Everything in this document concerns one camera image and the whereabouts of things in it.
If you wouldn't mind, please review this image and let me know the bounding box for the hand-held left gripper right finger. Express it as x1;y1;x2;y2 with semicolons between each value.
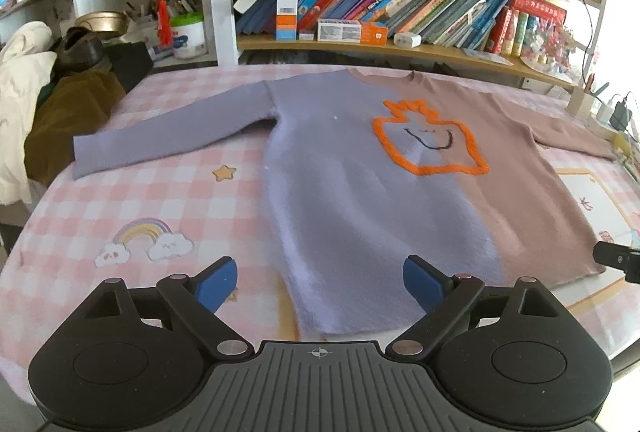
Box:
385;254;566;359

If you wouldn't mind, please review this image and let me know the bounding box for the beige pen holder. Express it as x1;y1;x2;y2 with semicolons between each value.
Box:
566;87;596;119

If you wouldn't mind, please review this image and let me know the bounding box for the red tassel ornament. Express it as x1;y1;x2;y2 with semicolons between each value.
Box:
153;0;174;48

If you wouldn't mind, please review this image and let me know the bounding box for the tall white carton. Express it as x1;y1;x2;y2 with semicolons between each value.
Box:
276;0;300;41

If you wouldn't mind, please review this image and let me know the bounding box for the pink checked printed desk mat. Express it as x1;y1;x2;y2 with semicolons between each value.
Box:
0;62;640;413

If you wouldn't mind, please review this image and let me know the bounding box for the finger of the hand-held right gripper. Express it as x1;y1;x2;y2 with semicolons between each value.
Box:
592;239;640;286

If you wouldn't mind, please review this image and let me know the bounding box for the white orange toothpaste box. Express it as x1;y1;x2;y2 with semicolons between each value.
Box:
317;18;389;48

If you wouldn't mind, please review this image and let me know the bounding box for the black cable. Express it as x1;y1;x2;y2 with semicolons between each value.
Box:
577;0;601;83

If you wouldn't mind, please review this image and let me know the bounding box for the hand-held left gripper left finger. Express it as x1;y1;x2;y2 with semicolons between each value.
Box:
82;256;254;361

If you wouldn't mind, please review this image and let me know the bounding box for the black power adapter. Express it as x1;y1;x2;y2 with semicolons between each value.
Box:
610;94;634;131

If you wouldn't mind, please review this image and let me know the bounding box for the white tub green lid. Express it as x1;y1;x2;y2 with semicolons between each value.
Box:
169;12;207;59

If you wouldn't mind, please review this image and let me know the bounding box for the colourful acrylic figurine display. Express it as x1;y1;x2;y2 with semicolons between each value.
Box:
520;19;576;78

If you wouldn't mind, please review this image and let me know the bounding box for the purple and mauve sweater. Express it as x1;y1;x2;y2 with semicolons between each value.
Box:
72;67;617;339

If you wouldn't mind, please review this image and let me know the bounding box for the white power strip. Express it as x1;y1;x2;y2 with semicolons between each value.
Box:
587;112;634;144

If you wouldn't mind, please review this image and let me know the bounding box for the brown corduroy garment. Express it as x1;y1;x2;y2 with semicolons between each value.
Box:
23;71;126;186

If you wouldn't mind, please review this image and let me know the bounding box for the flat clear plastic packet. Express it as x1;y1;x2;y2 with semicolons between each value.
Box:
462;47;514;67

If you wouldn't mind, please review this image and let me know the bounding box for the gold round tin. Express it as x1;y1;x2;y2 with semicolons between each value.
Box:
73;10;130;38

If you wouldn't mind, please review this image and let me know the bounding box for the thick red book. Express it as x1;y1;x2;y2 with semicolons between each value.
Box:
509;0;569;26

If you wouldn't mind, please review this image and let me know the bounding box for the black box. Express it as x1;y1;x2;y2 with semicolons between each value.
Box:
102;43;154;93

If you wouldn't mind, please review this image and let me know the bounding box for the dark brown leather shoe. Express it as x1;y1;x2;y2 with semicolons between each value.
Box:
52;27;106;73

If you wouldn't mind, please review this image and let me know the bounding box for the cluster of pens and brushes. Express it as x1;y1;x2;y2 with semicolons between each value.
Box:
124;0;206;26

